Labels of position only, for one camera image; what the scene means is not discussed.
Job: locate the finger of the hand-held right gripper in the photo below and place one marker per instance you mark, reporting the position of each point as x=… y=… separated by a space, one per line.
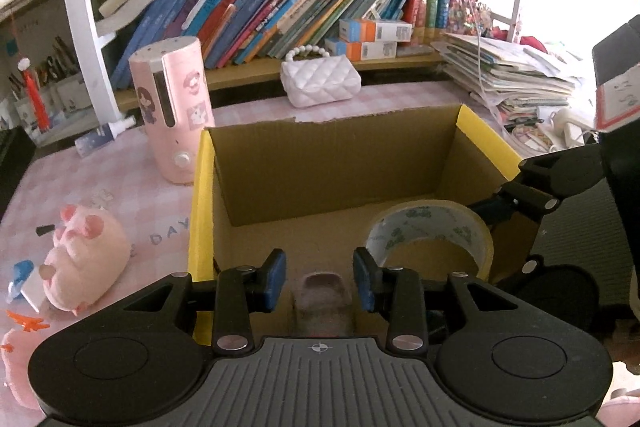
x=520 y=199
x=531 y=265

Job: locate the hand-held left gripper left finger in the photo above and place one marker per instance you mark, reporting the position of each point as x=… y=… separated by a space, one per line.
x=274 y=279

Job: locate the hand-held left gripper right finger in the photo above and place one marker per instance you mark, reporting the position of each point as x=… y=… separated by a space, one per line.
x=364 y=279

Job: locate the small grey felt item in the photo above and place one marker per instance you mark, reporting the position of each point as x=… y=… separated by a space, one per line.
x=322 y=302

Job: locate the clear packing tape roll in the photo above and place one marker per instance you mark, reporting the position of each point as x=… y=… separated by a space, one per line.
x=425 y=219

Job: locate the yellow cardboard box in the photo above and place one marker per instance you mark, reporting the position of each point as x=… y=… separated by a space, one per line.
x=325 y=167

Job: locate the pink pig plush toy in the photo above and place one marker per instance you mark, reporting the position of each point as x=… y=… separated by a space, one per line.
x=90 y=252

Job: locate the stack of papers and magazines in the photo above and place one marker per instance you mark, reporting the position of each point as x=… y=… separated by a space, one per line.
x=505 y=72

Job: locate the pink checked tablecloth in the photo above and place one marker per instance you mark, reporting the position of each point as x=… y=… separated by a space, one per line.
x=115 y=187

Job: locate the colourful trinket bundle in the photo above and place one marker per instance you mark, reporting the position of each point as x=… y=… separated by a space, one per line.
x=467 y=19

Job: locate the pink cylindrical appliance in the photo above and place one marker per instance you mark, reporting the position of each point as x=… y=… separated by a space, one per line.
x=175 y=117

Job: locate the orange and white carton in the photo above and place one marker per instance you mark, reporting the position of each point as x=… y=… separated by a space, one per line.
x=375 y=30

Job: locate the small spray bottle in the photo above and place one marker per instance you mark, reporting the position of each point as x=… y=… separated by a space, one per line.
x=97 y=139

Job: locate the small black item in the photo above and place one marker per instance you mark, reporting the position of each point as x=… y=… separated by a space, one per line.
x=45 y=230

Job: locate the white charger plug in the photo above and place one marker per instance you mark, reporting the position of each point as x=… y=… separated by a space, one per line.
x=34 y=294

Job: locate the blue small packet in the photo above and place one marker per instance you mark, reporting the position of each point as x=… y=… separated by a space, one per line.
x=22 y=271

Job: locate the row of leaning books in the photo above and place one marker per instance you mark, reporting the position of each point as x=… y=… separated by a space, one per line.
x=260 y=12

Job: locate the black keyboard case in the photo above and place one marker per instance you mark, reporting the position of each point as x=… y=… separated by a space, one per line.
x=12 y=167

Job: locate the pen holder with pens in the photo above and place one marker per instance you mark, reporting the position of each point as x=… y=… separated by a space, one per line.
x=60 y=82

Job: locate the red tassel ornament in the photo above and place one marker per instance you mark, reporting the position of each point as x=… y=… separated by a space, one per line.
x=35 y=97

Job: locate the white wooden bookshelf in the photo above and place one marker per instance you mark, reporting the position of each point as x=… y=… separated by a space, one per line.
x=77 y=7

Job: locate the white curved side shelf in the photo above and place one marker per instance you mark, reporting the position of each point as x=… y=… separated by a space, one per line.
x=30 y=2

